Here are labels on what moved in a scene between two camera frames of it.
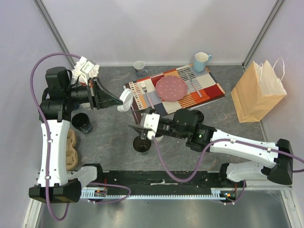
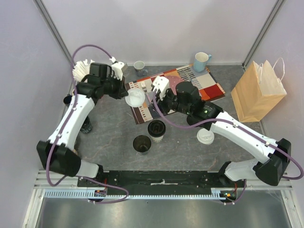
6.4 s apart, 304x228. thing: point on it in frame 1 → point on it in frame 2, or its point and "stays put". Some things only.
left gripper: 104,99 → 122,92
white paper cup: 159,138 stays put
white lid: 126,97 → 135,98
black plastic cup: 141,145 stays put
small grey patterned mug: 139,66 stays put
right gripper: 143,134 → 164,103
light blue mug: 200,61 stays put
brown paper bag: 259,89 stays put
